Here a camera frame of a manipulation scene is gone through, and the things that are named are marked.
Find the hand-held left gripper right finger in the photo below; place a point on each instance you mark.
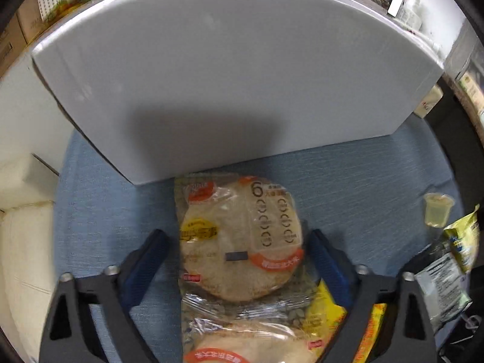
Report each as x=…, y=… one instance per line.
x=329, y=261

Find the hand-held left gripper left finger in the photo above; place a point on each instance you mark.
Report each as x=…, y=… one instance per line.
x=147, y=264

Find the round rice cracker packet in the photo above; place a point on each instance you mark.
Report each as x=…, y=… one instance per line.
x=242, y=344
x=234, y=242

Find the dark packet with white label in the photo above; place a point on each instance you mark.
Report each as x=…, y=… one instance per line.
x=440, y=283

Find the clear jelly cup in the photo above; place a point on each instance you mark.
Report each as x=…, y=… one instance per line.
x=438, y=210

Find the green yellow snack packet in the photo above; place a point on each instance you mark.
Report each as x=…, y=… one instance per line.
x=463, y=242

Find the white cardboard box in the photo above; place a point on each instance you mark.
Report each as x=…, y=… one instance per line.
x=227, y=83

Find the blue tablecloth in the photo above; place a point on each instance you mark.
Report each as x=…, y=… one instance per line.
x=359, y=181

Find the cream tissue pack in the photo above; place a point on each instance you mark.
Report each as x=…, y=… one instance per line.
x=472, y=90
x=429, y=102

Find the clear plastic drawer unit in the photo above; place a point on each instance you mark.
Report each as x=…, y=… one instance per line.
x=467, y=53

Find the brown cardboard box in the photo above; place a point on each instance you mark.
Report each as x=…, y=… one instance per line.
x=11, y=41

